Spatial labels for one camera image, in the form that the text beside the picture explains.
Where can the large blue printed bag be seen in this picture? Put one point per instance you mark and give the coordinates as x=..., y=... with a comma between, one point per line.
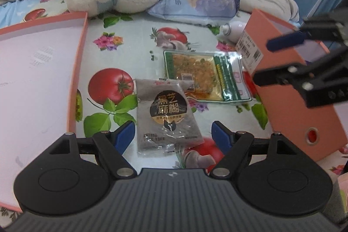
x=201, y=1

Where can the grey sesame snack sachet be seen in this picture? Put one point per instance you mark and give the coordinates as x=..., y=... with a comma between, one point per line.
x=165, y=117

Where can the fruit printed mat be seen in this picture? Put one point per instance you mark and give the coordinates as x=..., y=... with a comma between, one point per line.
x=130, y=39

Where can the white bottle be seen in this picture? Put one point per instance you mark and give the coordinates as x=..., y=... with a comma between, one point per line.
x=235, y=31

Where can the blue curtain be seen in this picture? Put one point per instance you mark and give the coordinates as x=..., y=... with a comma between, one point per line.
x=331, y=1

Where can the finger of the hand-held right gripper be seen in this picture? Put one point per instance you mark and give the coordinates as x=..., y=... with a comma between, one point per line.
x=285, y=40
x=274, y=75

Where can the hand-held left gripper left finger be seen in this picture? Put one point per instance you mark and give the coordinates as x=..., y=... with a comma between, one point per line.
x=125, y=135

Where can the green and yellow snack sachet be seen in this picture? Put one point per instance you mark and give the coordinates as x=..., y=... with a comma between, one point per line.
x=198, y=71

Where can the light blue bedsheet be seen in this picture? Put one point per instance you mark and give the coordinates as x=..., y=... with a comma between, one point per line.
x=11, y=14

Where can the blue chair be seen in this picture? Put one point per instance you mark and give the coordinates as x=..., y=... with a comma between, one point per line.
x=303, y=1

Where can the shallow orange box lid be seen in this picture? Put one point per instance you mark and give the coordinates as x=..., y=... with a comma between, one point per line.
x=35, y=85

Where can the deep orange cardboard box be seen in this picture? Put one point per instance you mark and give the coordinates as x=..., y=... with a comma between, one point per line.
x=288, y=112

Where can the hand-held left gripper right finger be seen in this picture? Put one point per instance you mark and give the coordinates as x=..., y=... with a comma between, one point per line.
x=219, y=137

